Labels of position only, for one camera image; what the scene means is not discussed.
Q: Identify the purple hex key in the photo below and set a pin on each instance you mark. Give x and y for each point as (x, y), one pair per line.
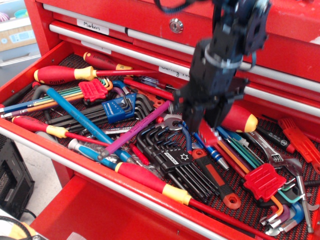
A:
(134, 130)

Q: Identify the large blue hex key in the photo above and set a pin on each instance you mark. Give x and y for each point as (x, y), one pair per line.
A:
(75, 113)

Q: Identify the blue holder black hex set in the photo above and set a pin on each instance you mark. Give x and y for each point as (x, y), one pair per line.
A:
(133, 106)

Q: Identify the black red small screwdriver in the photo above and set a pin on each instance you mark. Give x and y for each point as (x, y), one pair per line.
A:
(281, 142)

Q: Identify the silver lock cylinder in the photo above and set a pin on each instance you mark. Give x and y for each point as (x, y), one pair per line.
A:
(176, 25)

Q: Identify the large red yellow screwdriver right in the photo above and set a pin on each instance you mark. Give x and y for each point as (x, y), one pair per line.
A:
(238, 119)

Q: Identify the colourful hex key set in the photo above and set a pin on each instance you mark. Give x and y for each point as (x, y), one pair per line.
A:
(264, 183)
(91, 91)

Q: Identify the white cutting tools label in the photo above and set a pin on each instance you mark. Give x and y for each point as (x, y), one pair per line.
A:
(174, 73)

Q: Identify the red yellow screwdriver front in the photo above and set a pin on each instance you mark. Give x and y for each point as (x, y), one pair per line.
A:
(148, 179)

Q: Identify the blue white screwdriver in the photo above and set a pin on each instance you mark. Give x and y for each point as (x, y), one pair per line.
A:
(90, 153)

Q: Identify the red yellow screwdriver top left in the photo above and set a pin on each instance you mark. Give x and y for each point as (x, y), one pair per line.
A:
(56, 75)

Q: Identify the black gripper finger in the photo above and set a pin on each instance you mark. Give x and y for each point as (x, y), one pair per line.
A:
(214, 116)
(193, 113)

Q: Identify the chrome adjustable wrench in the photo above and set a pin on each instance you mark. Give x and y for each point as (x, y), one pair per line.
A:
(278, 160)

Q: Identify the white Markers label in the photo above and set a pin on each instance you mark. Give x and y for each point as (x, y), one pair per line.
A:
(92, 26)

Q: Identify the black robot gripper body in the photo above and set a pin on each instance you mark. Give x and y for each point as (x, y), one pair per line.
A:
(238, 30)

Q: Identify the red folding tool right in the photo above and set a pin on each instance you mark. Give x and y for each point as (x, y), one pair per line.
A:
(301, 142)

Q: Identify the chrome combination wrench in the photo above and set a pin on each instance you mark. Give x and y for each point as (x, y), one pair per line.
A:
(164, 120)

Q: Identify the blue metal bit driver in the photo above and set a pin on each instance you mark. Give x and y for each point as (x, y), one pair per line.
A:
(212, 151)

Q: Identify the red yellow screwdriver back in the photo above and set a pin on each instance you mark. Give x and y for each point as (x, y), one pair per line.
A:
(103, 62)

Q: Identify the red bit holder with bits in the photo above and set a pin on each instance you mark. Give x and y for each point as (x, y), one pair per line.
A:
(209, 136)

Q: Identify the thin red yellow screwdriver left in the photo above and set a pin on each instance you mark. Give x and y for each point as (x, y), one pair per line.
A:
(34, 125)

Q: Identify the black Tekton torx key set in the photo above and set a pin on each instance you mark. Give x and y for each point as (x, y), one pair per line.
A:
(174, 163)

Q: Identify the red metal tool chest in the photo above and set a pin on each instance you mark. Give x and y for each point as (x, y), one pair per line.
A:
(98, 203)

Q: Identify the colourful hex key set left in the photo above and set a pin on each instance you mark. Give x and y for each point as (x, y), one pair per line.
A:
(91, 91)

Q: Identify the colourful hex key set right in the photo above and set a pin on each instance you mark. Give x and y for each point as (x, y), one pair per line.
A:
(264, 183)

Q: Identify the black box on floor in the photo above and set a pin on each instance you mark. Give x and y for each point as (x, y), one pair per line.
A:
(16, 183)

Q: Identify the small red precision screwdriver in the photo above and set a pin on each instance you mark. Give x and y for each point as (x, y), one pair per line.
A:
(143, 159)

